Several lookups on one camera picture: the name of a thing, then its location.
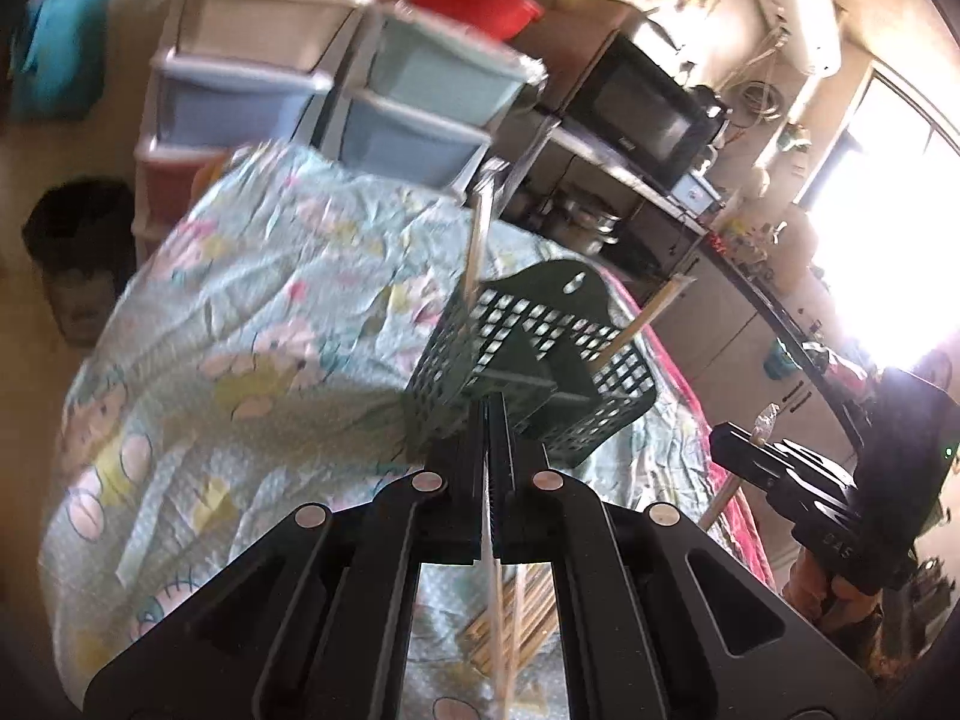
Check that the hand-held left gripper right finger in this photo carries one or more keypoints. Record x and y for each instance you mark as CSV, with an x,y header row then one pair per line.
x,y
517,495

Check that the red plastic basin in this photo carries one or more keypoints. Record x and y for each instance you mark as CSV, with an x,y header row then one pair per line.
x,y
472,0

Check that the drawer tower with beige drawer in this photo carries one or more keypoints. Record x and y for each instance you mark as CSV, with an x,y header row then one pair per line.
x,y
240,97

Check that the steel cooking pot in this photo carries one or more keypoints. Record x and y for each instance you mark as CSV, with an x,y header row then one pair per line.
x,y
589,229

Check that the white water heater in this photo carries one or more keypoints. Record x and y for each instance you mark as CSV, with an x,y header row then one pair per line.
x,y
802,7

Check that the pink bed sheet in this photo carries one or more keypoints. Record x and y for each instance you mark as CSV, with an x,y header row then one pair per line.
x,y
675,382

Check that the metal kitchen rack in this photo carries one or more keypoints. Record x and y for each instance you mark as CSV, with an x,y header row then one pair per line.
x,y
600,165

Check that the small blue box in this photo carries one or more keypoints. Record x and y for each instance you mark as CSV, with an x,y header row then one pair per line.
x,y
697,193

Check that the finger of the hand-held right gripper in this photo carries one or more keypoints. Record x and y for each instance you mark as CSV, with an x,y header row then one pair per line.
x,y
772,465

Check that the wooden chopstick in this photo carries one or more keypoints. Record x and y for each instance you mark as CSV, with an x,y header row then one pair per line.
x,y
496,615
720,502
645,319
478,240

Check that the pile of wooden chopsticks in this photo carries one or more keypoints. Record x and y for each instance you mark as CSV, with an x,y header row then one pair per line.
x,y
529,607

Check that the black trash bin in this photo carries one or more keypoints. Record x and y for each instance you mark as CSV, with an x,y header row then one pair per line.
x,y
79,255

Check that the cartoon printed blanket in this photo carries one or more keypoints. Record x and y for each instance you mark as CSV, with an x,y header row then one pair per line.
x,y
262,315

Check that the window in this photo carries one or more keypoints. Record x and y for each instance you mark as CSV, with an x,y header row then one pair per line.
x,y
885,202

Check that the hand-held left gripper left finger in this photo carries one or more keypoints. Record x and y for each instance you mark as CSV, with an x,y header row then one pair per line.
x,y
465,480

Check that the teal hanging bag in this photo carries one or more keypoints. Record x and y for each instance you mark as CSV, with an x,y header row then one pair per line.
x,y
64,37

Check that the green perforated utensil basket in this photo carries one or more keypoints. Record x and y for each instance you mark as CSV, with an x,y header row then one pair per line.
x,y
480,345

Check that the white kitchen cabinets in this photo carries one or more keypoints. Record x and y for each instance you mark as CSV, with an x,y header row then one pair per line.
x,y
720,315

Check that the person's right hand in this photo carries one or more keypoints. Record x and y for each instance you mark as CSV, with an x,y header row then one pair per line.
x,y
832,607

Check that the drawer tower with teal drawer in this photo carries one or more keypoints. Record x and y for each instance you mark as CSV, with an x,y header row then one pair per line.
x,y
420,135

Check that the black microwave oven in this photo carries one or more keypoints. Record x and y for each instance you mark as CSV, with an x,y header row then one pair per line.
x,y
637,105

